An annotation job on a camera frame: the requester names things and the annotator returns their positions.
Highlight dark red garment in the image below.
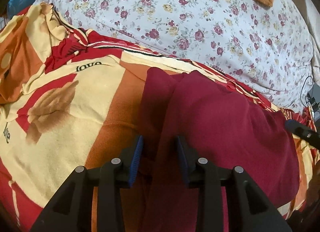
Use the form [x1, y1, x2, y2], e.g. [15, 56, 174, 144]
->
[121, 68, 299, 231]

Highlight white floral quilt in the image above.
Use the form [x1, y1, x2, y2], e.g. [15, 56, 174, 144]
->
[37, 0, 313, 112]

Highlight red orange cream bedsheet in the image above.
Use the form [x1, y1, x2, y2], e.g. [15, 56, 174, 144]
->
[1, 3, 319, 231]

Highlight black cable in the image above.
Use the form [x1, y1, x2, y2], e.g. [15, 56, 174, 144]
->
[299, 75, 315, 109]

